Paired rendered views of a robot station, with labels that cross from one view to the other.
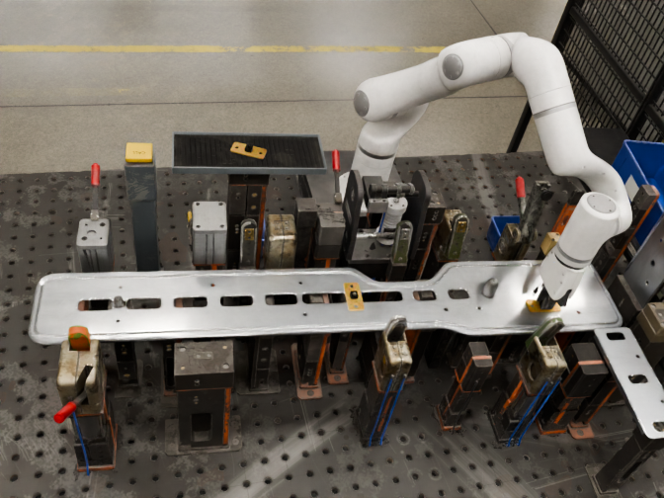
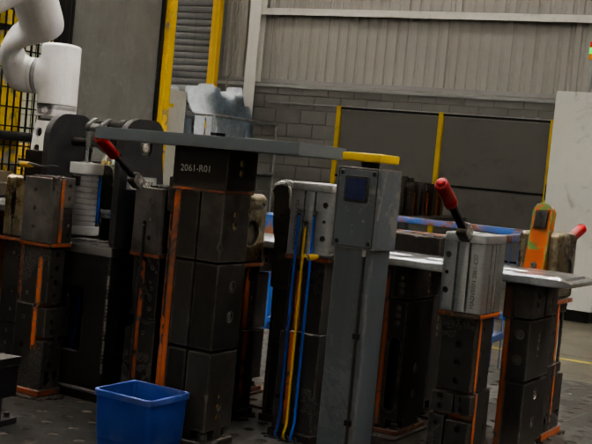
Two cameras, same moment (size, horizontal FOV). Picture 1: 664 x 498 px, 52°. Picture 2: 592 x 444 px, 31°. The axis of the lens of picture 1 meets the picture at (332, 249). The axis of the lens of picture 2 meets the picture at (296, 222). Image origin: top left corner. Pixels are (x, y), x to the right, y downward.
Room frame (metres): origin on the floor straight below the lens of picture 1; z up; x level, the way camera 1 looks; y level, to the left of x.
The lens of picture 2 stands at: (2.32, 1.53, 1.13)
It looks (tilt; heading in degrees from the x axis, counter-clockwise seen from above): 3 degrees down; 227
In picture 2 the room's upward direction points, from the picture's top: 5 degrees clockwise
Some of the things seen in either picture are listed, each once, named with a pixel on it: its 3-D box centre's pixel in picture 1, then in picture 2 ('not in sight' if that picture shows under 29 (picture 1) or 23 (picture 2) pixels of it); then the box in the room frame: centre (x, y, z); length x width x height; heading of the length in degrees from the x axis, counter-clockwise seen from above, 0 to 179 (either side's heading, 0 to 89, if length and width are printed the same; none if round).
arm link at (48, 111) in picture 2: (573, 250); (55, 112); (1.14, -0.53, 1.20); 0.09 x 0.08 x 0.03; 17
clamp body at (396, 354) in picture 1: (382, 388); not in sight; (0.90, -0.18, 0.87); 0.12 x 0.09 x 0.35; 17
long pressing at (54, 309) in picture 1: (345, 300); (223, 232); (1.04, -0.05, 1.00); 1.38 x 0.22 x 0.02; 107
